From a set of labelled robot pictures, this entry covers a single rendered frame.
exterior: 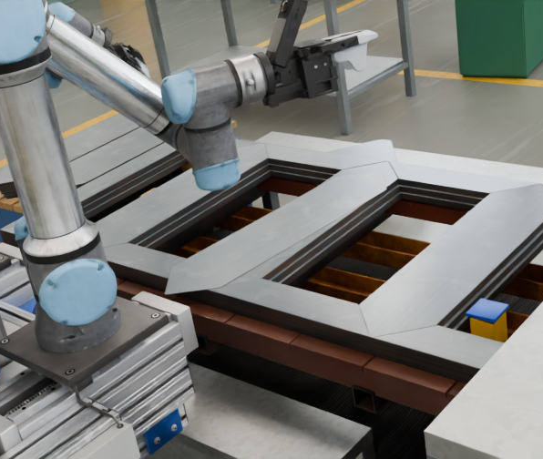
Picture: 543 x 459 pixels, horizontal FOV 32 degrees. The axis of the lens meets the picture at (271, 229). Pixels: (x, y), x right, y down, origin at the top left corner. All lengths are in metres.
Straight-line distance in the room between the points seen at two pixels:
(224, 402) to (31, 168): 0.84
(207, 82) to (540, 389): 0.65
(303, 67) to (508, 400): 0.58
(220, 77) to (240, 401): 0.83
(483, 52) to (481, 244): 3.80
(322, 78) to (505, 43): 4.32
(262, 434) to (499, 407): 0.72
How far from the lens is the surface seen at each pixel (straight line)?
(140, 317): 1.68
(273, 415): 1.97
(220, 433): 1.95
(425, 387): 1.74
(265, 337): 1.95
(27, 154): 1.38
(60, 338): 1.63
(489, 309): 1.83
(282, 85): 1.49
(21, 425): 1.61
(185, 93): 1.42
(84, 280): 1.43
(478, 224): 2.19
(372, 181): 2.47
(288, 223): 2.30
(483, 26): 5.80
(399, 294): 1.94
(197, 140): 1.45
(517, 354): 1.42
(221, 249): 2.24
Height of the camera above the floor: 1.86
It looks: 26 degrees down
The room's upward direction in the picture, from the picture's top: 10 degrees counter-clockwise
